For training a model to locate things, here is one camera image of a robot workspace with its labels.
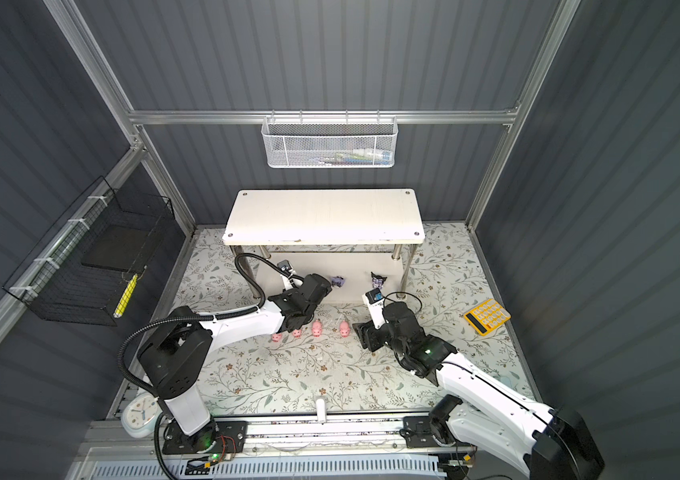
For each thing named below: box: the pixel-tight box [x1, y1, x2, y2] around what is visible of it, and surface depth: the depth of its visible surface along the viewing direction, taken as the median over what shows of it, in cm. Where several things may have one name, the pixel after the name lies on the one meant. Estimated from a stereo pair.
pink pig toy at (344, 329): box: [339, 320, 351, 338], surface depth 93 cm
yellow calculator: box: [463, 298, 512, 336], surface depth 96 cm
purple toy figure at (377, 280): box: [370, 271, 387, 289], surface depth 93 cm
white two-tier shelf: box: [222, 189, 426, 303], surface depth 79 cm
